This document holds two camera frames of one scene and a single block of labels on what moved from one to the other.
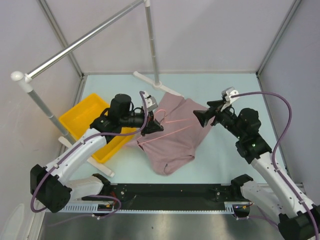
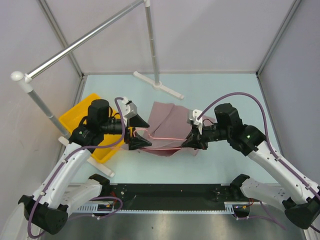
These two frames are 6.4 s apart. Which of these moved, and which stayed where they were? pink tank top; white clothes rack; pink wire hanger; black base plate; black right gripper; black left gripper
Moved: black left gripper; black right gripper; pink wire hanger; pink tank top
Stayed: white clothes rack; black base plate
